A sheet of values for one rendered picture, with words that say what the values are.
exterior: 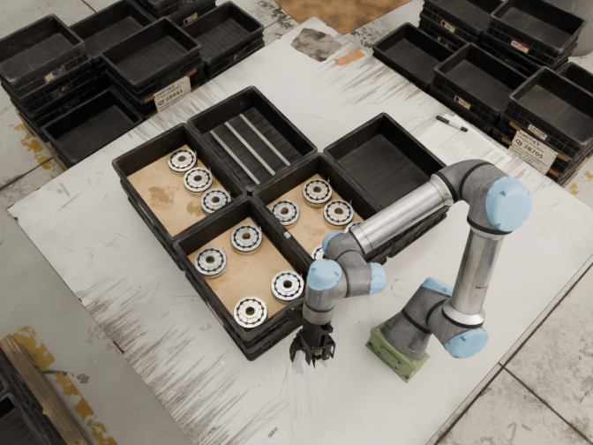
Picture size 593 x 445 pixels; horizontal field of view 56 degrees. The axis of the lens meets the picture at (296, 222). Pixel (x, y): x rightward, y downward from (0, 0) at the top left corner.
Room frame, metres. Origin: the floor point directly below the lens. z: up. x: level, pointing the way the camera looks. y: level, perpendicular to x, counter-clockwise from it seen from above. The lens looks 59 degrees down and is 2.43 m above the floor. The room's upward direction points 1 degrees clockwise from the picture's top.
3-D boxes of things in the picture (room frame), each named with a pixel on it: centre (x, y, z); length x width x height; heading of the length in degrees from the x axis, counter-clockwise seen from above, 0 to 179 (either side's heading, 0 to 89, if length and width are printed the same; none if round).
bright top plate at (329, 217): (1.00, -0.14, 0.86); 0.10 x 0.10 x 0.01
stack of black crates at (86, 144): (1.80, 1.00, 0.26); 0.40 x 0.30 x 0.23; 134
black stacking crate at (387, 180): (1.15, -0.32, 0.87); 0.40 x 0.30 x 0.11; 39
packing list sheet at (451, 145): (1.42, -0.66, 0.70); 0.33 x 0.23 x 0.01; 44
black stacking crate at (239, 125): (1.27, 0.16, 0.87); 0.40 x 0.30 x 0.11; 39
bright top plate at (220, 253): (0.81, 0.27, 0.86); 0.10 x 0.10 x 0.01
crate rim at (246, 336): (0.77, 0.15, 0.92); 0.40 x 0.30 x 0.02; 39
